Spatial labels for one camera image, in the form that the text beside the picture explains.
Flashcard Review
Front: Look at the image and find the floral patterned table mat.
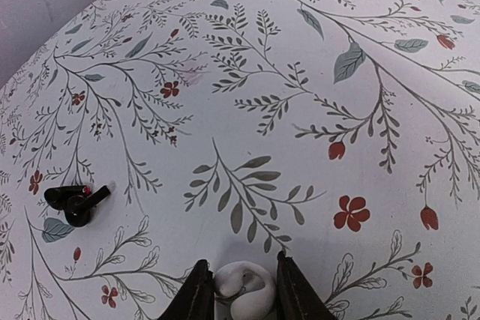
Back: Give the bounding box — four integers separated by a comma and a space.
1, 0, 479, 319

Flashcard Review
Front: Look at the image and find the white earbud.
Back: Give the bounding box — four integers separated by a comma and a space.
213, 261, 277, 320

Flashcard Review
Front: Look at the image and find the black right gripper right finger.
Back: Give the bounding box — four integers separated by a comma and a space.
276, 251, 336, 320

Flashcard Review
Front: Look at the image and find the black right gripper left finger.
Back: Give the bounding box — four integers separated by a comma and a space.
159, 259, 215, 320

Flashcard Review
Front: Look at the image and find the black wireless earbuds pair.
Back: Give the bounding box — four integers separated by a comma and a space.
43, 185, 111, 228

